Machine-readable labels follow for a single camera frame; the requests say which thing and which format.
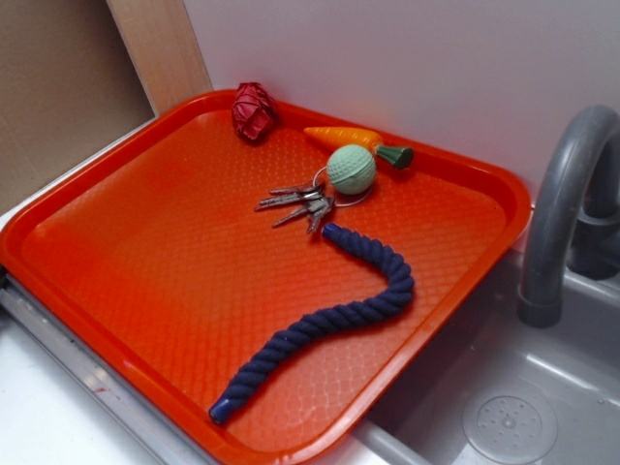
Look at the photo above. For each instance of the green rubber ball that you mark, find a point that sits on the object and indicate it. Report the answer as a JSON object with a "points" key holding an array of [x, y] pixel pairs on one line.
{"points": [[351, 169]]}

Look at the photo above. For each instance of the red crumpled paper ball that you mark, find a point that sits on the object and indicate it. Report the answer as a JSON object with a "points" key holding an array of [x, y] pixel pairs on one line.
{"points": [[254, 111]]}

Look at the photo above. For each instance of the bunch of metal keys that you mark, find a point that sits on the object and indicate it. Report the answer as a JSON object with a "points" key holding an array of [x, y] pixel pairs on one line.
{"points": [[313, 200]]}

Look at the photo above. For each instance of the orange toy carrot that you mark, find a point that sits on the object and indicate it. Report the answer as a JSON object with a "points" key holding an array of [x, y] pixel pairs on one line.
{"points": [[399, 157]]}

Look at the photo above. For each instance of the orange plastic tray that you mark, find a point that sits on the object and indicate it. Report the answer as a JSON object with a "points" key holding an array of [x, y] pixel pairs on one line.
{"points": [[156, 257]]}

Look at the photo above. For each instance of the light wooden board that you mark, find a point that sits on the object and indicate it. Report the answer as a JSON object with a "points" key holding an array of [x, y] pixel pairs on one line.
{"points": [[164, 50]]}

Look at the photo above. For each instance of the grey plastic sink basin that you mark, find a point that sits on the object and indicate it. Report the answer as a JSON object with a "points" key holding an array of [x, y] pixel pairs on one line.
{"points": [[488, 389]]}

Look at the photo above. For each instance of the grey plastic faucet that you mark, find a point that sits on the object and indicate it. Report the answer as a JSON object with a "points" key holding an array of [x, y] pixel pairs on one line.
{"points": [[575, 224]]}

